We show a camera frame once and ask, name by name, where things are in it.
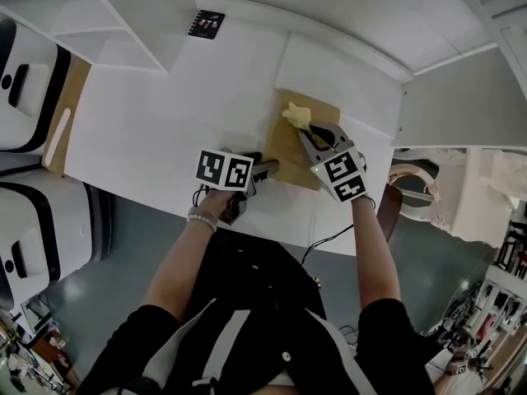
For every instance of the white black robot machine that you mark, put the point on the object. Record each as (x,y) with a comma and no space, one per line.
(20,122)
(62,229)

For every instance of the small black spiral notebook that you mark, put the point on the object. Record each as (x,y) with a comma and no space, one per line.
(206,25)

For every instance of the person's left hand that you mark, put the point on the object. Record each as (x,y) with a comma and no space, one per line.
(216,202)

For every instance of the person in black shirt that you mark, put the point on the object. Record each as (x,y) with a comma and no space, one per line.
(255,303)

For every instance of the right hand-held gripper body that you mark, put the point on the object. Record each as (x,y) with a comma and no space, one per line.
(343,175)

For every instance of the brown wooden stool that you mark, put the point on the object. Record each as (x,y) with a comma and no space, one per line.
(391,216)

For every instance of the white desk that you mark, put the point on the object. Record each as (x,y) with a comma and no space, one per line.
(144,117)

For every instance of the brown notebook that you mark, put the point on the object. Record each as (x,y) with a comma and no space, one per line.
(284,146)

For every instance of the person's right forearm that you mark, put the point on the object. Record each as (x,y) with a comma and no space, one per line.
(374,261)

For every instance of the cream ornate chair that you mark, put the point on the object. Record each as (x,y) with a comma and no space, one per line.
(424,177)

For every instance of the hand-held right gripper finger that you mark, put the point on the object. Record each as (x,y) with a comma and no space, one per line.
(343,136)
(311,150)

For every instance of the cardboard box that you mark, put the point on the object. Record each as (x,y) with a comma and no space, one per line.
(74,93)

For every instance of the white ornate vanity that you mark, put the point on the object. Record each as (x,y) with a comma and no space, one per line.
(473,196)

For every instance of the white shelf unit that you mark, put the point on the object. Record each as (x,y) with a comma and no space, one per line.
(82,43)

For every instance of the yellow cloth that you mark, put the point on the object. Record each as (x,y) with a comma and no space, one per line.
(297,115)

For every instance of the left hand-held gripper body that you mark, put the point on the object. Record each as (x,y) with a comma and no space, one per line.
(224,170)

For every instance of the person's left forearm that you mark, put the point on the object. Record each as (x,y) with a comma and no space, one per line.
(177,270)

